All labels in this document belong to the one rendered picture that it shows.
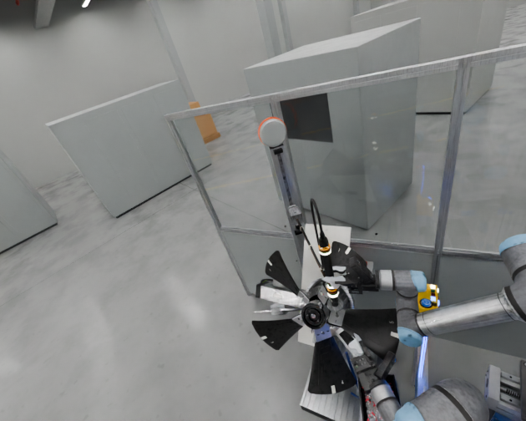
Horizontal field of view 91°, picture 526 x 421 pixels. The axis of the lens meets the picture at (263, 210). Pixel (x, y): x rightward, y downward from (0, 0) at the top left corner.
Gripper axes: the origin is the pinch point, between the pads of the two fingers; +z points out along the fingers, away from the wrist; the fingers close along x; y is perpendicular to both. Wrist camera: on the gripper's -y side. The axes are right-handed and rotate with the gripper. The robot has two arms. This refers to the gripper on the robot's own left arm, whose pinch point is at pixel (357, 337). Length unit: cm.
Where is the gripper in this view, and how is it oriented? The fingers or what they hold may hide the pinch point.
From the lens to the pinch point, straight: 131.0
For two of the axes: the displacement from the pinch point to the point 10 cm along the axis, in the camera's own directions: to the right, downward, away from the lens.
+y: -9.1, 4.0, 0.4
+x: 3.6, 7.7, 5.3
